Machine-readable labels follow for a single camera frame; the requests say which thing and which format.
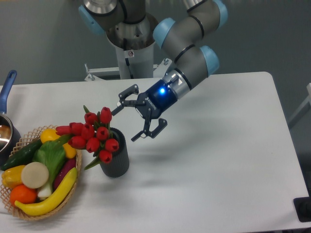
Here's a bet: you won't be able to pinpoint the green bok choy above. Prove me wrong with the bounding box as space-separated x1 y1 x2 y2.
32 140 66 200

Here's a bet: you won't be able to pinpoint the yellow squash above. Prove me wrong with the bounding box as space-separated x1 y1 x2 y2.
40 128 76 159

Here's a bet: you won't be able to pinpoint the yellow banana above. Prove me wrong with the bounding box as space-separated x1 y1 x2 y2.
15 167 78 216

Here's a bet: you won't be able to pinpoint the blue handled steel saucepan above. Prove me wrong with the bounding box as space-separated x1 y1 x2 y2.
0 70 21 166

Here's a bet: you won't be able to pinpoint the green cucumber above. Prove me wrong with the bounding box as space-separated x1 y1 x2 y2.
0 140 42 171

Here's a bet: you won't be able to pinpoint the woven wicker basket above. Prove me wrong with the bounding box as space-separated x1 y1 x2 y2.
0 125 82 221

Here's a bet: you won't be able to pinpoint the dark grey ribbed vase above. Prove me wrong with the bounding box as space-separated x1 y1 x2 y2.
100 128 129 178

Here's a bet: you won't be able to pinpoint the orange fruit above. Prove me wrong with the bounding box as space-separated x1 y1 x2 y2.
10 184 37 206

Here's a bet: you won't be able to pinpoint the yellow bell pepper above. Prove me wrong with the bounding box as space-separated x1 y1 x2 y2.
1 165 26 189

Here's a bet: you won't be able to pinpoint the white metal base frame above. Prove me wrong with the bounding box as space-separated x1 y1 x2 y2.
84 58 173 82

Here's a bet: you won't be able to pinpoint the red tulip bouquet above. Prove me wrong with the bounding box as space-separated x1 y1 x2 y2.
56 105 120 170

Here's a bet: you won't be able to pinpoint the beige round disc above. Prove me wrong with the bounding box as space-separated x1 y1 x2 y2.
21 162 49 189

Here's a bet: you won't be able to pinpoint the white frame at right edge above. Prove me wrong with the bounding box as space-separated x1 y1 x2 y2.
288 83 311 129

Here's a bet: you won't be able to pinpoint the purple sweet potato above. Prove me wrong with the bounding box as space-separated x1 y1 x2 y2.
53 159 76 190

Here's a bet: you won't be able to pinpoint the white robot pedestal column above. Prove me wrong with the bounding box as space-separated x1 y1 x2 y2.
115 44 154 80

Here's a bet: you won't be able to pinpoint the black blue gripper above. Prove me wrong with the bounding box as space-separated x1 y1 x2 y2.
110 79 178 142

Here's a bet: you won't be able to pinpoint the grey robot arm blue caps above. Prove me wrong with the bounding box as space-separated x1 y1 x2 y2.
78 0 228 140

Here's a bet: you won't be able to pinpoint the black clamp at table corner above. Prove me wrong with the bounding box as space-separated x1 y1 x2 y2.
293 197 311 222

